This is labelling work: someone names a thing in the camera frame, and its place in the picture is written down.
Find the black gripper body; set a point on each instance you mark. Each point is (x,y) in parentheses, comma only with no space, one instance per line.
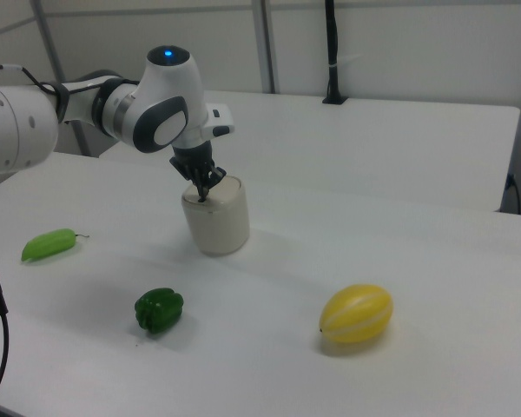
(191,158)

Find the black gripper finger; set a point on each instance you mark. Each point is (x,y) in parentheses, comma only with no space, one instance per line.
(199,191)
(212,176)

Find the beige garbage bin lid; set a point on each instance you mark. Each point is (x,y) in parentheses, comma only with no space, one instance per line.
(223,195)

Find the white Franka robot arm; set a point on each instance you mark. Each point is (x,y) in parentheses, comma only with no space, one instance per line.
(156,117)

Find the beige plastic garbage bin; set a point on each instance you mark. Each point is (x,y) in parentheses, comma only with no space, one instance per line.
(219,226)

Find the dark green toy bell pepper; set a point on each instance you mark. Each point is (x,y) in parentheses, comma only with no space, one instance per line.
(159,310)

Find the black pole with base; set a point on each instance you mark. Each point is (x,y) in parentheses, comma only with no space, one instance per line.
(332,52)

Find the yellow striped toy melon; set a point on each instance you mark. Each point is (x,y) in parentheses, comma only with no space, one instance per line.
(356,313)

